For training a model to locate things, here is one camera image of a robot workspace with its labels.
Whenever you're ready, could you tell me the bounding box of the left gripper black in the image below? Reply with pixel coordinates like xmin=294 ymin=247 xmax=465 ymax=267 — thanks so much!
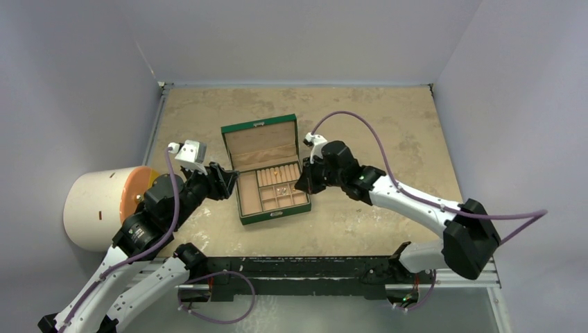
xmin=170 ymin=160 xmax=239 ymax=228

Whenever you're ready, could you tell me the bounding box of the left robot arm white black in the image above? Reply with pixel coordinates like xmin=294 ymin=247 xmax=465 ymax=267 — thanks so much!
xmin=37 ymin=162 xmax=239 ymax=332

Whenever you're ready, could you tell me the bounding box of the green jewelry box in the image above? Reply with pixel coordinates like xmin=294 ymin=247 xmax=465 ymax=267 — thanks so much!
xmin=220 ymin=114 xmax=312 ymax=225

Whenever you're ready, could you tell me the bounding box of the white cylinder orange yellow face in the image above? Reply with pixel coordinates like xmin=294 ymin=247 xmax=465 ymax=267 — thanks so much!
xmin=63 ymin=166 xmax=160 ymax=252

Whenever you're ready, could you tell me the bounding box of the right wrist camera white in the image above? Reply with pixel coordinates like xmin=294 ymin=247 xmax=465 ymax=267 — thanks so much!
xmin=303 ymin=133 xmax=329 ymax=164

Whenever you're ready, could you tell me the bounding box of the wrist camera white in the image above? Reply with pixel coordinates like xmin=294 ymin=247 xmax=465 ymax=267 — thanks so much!
xmin=303 ymin=133 xmax=329 ymax=164
xmin=167 ymin=139 xmax=207 ymax=175

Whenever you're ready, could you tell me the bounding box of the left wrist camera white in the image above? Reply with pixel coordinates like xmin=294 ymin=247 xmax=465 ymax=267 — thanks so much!
xmin=167 ymin=139 xmax=207 ymax=175

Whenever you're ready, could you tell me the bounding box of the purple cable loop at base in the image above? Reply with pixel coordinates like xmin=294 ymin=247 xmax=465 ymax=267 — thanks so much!
xmin=176 ymin=272 xmax=256 ymax=325

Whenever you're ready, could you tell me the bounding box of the aluminium frame rail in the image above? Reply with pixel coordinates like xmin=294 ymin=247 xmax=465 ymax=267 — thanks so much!
xmin=431 ymin=259 xmax=501 ymax=289

